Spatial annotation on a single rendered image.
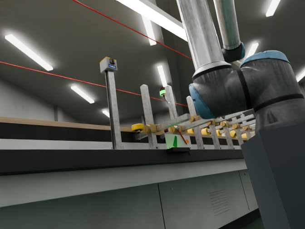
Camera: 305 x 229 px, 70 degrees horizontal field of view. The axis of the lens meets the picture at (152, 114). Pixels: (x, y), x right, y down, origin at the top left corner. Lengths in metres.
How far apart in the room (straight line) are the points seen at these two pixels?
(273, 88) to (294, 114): 0.10
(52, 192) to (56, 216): 0.24
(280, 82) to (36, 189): 0.90
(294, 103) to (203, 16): 0.43
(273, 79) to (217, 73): 0.17
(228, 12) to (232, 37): 0.14
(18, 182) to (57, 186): 0.14
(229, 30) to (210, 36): 0.38
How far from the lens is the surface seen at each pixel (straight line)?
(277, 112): 0.75
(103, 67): 1.26
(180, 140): 1.45
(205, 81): 0.79
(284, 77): 0.80
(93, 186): 1.01
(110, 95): 1.18
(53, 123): 1.21
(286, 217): 0.67
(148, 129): 1.26
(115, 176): 1.08
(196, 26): 0.87
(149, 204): 1.47
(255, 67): 0.81
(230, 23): 1.21
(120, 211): 1.33
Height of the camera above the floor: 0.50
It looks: 18 degrees up
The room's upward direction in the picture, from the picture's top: 10 degrees counter-clockwise
